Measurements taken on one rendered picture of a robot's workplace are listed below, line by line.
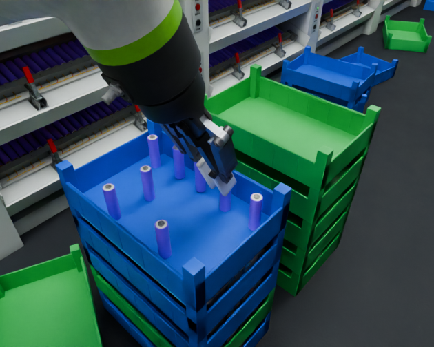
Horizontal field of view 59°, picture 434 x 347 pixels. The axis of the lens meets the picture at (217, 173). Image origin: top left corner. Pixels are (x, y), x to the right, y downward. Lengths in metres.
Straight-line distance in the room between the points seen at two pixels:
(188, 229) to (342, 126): 0.41
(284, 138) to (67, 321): 0.60
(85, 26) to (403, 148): 1.25
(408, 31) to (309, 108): 1.73
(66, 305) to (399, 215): 0.88
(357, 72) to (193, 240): 1.22
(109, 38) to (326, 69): 1.44
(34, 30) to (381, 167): 1.04
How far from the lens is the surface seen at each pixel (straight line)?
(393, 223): 1.14
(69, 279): 0.98
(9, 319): 0.98
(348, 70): 1.67
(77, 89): 1.00
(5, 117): 0.95
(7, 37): 0.88
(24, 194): 1.03
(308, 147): 0.77
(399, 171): 1.33
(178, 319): 0.58
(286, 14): 1.57
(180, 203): 0.63
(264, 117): 0.85
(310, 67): 1.71
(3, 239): 1.06
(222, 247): 0.57
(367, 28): 2.41
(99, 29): 0.32
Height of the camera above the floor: 0.76
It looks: 40 degrees down
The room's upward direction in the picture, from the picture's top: straight up
